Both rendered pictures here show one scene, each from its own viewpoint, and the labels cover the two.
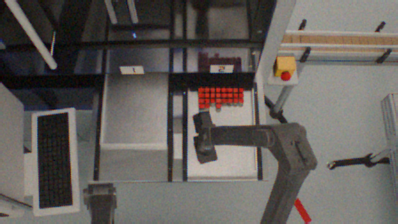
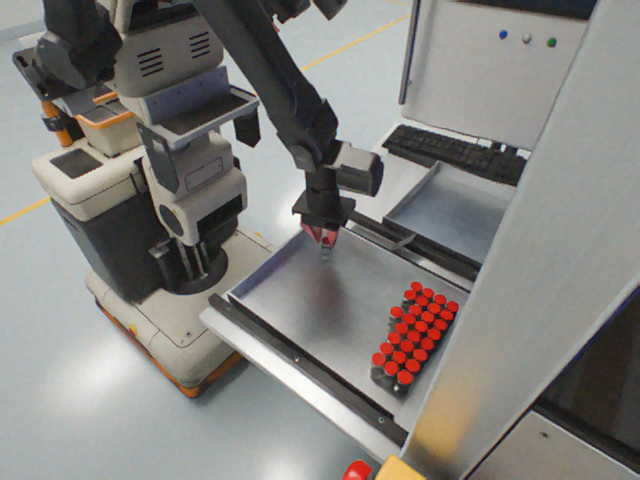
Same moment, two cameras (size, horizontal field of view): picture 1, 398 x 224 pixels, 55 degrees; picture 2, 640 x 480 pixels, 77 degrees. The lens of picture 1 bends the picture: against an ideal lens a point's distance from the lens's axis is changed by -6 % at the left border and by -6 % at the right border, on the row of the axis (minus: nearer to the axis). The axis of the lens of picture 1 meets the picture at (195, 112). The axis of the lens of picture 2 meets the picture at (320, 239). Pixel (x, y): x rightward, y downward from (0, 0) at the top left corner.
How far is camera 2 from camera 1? 127 cm
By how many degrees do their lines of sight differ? 59
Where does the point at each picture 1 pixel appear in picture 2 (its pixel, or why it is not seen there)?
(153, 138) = (406, 220)
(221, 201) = (292, 444)
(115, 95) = not seen: hidden behind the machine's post
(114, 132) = (448, 189)
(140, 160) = (383, 194)
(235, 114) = (361, 350)
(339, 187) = not seen: outside the picture
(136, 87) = not seen: hidden behind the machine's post
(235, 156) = (285, 295)
